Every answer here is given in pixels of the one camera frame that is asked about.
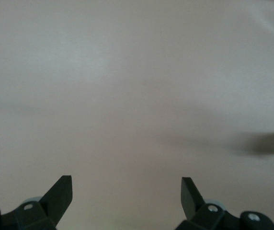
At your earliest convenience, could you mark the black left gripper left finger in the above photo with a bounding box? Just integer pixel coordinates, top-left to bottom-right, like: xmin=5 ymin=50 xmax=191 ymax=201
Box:
xmin=0 ymin=175 xmax=73 ymax=230

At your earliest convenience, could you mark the brown table mat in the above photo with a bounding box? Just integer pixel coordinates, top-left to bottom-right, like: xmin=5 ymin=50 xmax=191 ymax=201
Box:
xmin=0 ymin=0 xmax=274 ymax=230

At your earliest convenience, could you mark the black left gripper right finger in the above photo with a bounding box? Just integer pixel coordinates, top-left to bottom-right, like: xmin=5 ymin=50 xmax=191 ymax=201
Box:
xmin=176 ymin=177 xmax=274 ymax=230

